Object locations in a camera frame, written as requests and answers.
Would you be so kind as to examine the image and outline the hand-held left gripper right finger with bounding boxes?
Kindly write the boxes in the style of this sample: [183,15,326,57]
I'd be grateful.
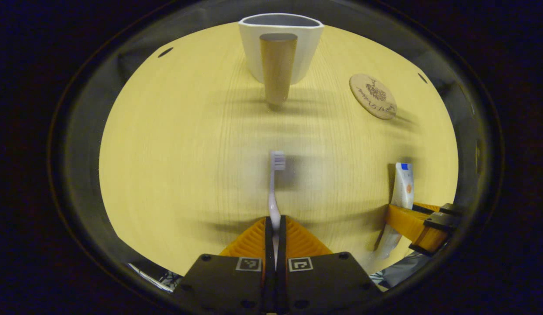
[276,215,384,314]

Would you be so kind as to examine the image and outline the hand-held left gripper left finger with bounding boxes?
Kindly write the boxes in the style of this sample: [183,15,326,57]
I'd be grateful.
[173,217,276,314]

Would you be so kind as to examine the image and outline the white toothpaste tube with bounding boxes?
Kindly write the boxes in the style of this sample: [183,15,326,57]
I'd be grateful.
[374,163,414,259]

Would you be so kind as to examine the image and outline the white toothbrush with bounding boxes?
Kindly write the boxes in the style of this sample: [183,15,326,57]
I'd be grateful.
[268,151,286,271]

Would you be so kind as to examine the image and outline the round cork coaster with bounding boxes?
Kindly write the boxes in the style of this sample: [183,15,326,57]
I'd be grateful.
[349,73,398,120]

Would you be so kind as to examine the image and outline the white cup with wooden handle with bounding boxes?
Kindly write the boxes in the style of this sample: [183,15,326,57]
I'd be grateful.
[239,13,324,107]

